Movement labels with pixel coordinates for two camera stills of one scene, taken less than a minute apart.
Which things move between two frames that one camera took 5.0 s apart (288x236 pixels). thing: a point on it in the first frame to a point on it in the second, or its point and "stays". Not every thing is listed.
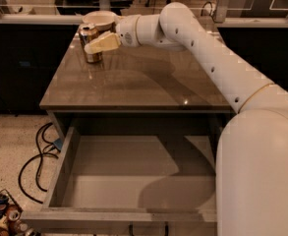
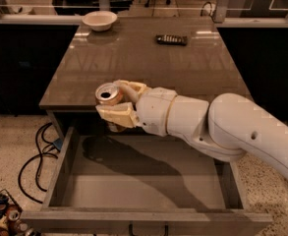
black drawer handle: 131,229 stays
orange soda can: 86,32 to 110,93
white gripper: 126,29 to 153,110
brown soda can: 13,212 stays
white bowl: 101,20 stays
